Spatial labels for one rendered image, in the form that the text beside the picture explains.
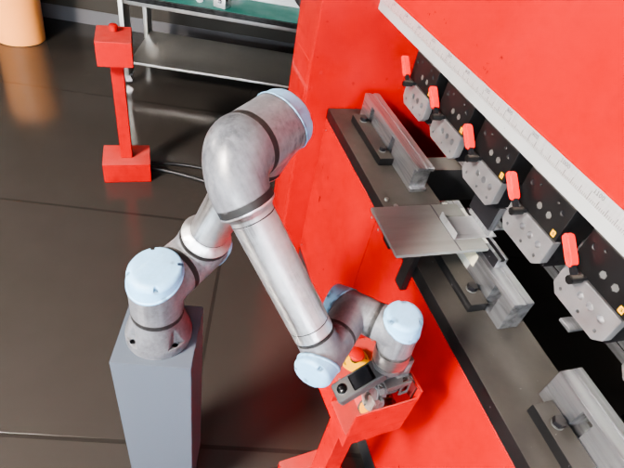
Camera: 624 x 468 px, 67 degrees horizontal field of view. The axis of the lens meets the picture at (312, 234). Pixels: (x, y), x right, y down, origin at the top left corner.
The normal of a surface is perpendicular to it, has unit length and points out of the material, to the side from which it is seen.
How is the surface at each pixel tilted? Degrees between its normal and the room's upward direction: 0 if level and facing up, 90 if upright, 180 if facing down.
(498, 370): 0
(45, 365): 0
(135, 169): 90
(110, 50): 90
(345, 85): 90
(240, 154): 44
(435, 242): 0
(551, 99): 90
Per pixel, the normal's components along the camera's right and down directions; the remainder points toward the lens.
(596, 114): -0.95, 0.06
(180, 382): 0.01, 0.67
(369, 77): 0.26, 0.68
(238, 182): 0.11, 0.12
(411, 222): 0.17, -0.73
